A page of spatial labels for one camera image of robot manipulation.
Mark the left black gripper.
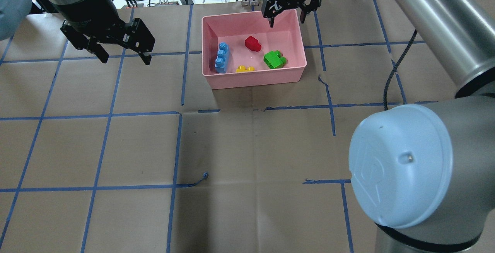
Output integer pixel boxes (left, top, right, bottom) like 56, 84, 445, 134
51, 0, 155, 65

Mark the red toy block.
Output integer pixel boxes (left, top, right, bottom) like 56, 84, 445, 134
244, 36, 262, 52

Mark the green toy block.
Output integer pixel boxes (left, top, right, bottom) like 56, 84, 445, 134
263, 50, 287, 69

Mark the yellow toy block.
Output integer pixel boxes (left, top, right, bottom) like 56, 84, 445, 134
236, 65, 255, 73

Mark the blue toy block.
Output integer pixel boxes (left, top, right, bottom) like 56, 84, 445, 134
215, 42, 230, 74

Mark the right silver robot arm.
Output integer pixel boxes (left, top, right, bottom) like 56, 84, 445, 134
348, 0, 495, 253

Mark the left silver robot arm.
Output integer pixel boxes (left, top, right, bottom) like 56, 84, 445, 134
0, 0, 155, 65

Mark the pink plastic box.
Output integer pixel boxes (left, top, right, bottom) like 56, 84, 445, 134
201, 9, 307, 90

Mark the black braided cable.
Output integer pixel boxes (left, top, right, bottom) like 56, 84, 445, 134
383, 29, 418, 111

